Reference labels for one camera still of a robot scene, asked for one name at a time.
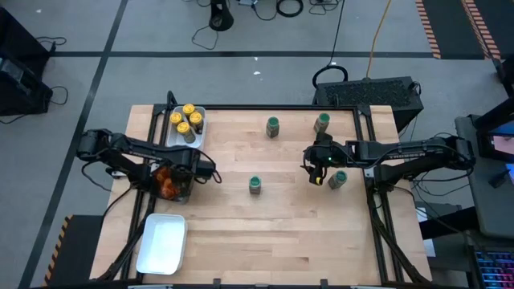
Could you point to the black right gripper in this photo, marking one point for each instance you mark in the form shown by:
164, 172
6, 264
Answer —
327, 154

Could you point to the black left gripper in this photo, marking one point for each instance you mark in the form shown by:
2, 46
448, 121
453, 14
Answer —
188, 168

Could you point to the green-lid oregano jar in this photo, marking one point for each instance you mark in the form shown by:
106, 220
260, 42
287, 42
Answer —
273, 127
322, 122
338, 179
255, 184

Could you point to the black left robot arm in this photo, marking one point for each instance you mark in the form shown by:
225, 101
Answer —
136, 150

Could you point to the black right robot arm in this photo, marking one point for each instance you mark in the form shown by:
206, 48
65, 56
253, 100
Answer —
401, 152

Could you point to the dark grey translucent bin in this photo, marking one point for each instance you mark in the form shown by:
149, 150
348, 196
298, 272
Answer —
188, 196

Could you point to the small white tray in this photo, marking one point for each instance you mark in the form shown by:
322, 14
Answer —
172, 138

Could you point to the black perforated computer case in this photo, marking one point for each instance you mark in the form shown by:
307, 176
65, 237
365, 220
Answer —
369, 94

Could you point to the large white bin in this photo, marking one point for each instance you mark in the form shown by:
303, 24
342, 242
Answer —
162, 245

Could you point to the black mat orange stripes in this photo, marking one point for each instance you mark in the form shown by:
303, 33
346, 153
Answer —
454, 24
80, 253

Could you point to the black floor stand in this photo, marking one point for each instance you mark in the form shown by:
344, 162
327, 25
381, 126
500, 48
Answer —
221, 18

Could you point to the grey desk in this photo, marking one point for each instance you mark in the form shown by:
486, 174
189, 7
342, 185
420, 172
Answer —
482, 200

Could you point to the black computer monitor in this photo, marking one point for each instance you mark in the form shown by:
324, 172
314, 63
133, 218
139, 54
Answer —
498, 136

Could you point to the small black desk object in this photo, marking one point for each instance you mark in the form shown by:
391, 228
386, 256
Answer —
500, 179

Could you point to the black equipment case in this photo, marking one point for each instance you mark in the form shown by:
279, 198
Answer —
20, 92

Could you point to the backlit keyboard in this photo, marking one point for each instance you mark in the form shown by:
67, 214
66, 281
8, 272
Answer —
496, 271

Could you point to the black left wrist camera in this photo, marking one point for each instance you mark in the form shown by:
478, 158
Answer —
206, 169

